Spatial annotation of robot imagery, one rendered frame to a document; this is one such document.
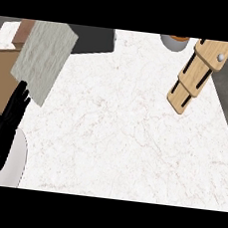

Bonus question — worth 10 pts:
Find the grey cup with orange top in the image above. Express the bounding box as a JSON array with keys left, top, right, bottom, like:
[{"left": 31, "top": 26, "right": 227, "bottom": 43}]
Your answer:
[{"left": 158, "top": 33, "right": 192, "bottom": 55}]

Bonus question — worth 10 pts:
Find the pale wooden tiered shelf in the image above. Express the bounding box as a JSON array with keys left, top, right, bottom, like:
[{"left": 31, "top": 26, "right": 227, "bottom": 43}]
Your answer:
[{"left": 164, "top": 35, "right": 228, "bottom": 120}]

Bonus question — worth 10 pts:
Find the dark grey appliance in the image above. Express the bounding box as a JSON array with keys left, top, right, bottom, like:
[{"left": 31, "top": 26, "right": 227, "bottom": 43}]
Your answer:
[{"left": 65, "top": 23, "right": 117, "bottom": 60}]

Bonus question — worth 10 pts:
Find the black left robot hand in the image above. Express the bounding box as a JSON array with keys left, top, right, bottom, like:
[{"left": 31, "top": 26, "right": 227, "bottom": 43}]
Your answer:
[{"left": 0, "top": 77, "right": 35, "bottom": 181}]

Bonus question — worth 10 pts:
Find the white oval placemat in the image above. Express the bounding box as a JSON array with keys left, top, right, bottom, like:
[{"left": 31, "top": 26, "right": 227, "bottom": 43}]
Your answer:
[{"left": 0, "top": 126, "right": 31, "bottom": 190}]

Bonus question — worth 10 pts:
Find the pale grey wooden cabinet door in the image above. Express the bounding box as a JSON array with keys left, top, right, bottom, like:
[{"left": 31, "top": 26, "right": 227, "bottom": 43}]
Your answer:
[{"left": 6, "top": 18, "right": 81, "bottom": 111}]

